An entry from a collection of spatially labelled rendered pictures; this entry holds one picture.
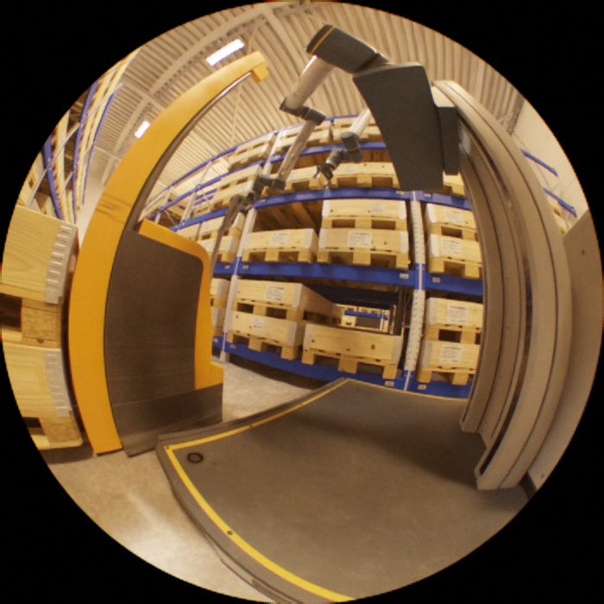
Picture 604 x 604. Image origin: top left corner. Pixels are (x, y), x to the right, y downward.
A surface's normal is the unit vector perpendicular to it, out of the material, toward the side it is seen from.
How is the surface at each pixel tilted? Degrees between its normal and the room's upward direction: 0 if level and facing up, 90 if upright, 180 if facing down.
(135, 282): 90
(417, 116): 180
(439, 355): 90
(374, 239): 90
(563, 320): 90
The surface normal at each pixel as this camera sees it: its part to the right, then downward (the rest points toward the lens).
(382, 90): -0.15, 0.98
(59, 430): 0.92, 0.11
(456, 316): -0.37, -0.14
